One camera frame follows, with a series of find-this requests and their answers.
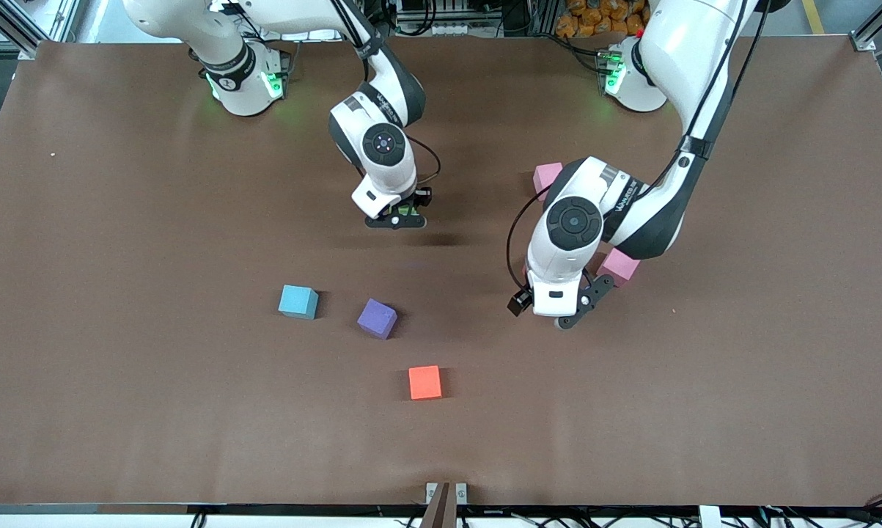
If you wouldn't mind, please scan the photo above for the pink foam cube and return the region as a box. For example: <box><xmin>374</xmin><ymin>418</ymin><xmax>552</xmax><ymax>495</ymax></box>
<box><xmin>599</xmin><ymin>248</ymin><xmax>642</xmax><ymax>288</ymax></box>
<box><xmin>533</xmin><ymin>162</ymin><xmax>565</xmax><ymax>201</ymax></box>

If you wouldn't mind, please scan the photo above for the blue foam cube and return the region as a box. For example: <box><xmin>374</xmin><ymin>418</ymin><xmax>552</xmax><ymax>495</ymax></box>
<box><xmin>278</xmin><ymin>285</ymin><xmax>320</xmax><ymax>320</ymax></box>

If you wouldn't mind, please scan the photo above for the orange foam cube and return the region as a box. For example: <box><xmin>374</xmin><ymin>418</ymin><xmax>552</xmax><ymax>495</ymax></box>
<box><xmin>408</xmin><ymin>365</ymin><xmax>443</xmax><ymax>401</ymax></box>

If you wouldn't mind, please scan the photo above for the purple foam cube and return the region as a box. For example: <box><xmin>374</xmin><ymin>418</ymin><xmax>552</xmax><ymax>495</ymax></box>
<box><xmin>357</xmin><ymin>298</ymin><xmax>398</xmax><ymax>340</ymax></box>

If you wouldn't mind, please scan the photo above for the brown table cover sheet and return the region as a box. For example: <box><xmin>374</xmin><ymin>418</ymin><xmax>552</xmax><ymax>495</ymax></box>
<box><xmin>0</xmin><ymin>35</ymin><xmax>882</xmax><ymax>508</ymax></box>

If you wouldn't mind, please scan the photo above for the brown wooden strip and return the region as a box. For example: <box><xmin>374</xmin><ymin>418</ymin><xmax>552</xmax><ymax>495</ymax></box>
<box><xmin>419</xmin><ymin>482</ymin><xmax>457</xmax><ymax>528</ymax></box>

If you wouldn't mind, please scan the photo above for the orange snack bag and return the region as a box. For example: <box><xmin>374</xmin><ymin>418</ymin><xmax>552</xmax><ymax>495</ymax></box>
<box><xmin>554</xmin><ymin>0</ymin><xmax>650</xmax><ymax>39</ymax></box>

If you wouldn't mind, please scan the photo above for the metal table bracket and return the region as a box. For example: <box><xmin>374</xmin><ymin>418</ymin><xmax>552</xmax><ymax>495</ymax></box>
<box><xmin>426</xmin><ymin>482</ymin><xmax>468</xmax><ymax>505</ymax></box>

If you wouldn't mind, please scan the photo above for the aluminium frame profile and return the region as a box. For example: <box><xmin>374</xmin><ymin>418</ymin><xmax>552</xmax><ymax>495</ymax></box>
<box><xmin>0</xmin><ymin>0</ymin><xmax>82</xmax><ymax>56</ymax></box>
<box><xmin>848</xmin><ymin>0</ymin><xmax>882</xmax><ymax>56</ymax></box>

